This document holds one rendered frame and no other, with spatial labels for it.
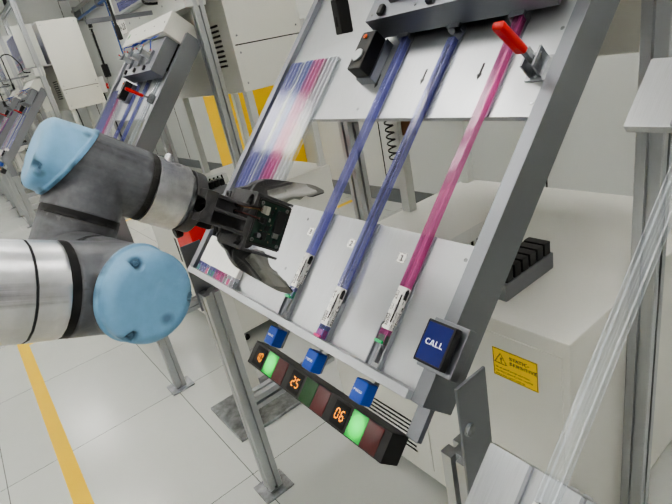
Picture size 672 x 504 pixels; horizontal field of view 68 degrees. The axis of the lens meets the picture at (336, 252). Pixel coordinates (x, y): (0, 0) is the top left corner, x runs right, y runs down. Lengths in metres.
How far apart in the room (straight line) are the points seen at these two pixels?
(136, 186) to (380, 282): 0.35
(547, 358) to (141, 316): 0.67
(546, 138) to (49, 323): 0.57
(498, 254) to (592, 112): 1.99
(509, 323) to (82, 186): 0.69
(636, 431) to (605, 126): 1.65
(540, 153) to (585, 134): 1.95
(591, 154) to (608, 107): 0.22
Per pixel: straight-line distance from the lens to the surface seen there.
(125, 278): 0.39
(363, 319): 0.70
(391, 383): 0.62
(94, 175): 0.53
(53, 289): 0.39
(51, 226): 0.53
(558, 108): 0.70
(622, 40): 1.04
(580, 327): 0.91
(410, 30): 0.93
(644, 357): 1.07
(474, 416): 0.61
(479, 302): 0.62
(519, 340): 0.92
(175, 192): 0.55
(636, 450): 1.22
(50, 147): 0.52
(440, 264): 0.65
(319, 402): 0.74
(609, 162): 2.60
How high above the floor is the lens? 1.12
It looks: 23 degrees down
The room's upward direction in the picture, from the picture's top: 12 degrees counter-clockwise
